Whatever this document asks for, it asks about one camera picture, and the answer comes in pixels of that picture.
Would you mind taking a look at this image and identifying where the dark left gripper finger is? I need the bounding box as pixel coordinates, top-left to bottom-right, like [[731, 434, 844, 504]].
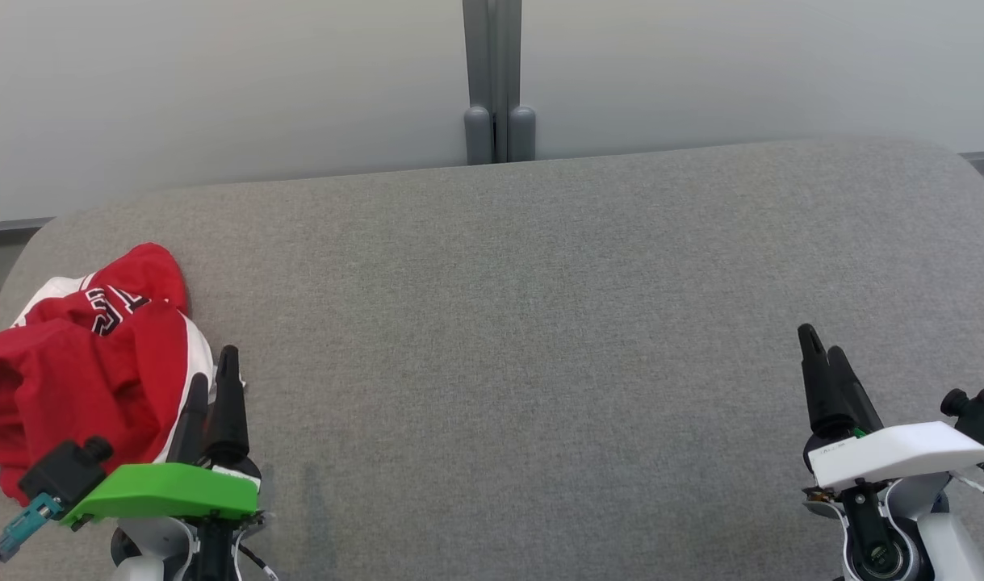
[[166, 373, 211, 466], [205, 345, 251, 467]]

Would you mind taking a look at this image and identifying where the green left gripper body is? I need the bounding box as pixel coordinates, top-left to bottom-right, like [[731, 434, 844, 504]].
[[60, 456, 262, 527]]

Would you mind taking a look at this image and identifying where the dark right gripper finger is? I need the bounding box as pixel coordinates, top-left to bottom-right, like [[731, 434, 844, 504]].
[[827, 345, 885, 437], [798, 324, 856, 441]]

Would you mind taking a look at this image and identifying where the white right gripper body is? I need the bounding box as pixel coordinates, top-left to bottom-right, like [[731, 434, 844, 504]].
[[802, 421, 984, 494]]

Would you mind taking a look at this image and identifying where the red and white jersey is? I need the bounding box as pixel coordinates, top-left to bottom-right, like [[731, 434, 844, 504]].
[[0, 242, 217, 506]]

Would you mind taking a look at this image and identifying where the teal left camera connector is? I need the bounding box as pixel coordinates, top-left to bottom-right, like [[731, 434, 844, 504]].
[[0, 492, 65, 563]]

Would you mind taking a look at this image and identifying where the grey partition post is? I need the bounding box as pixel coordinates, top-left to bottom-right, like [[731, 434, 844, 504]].
[[462, 0, 538, 165]]

